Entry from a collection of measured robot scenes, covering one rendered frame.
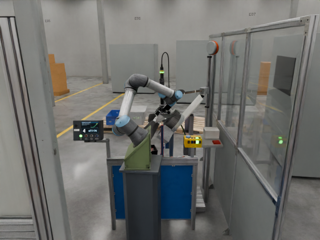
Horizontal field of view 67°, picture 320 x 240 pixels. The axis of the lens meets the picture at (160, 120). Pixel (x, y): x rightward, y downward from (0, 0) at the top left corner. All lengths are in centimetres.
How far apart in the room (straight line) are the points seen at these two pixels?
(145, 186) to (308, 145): 268
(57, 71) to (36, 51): 967
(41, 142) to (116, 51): 931
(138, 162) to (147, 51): 808
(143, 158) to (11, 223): 105
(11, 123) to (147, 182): 125
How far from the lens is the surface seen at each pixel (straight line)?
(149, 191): 199
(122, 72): 1006
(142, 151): 184
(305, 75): 144
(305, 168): 415
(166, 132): 263
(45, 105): 81
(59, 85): 1052
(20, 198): 105
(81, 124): 237
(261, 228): 203
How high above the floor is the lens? 192
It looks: 17 degrees down
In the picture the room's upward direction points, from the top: straight up
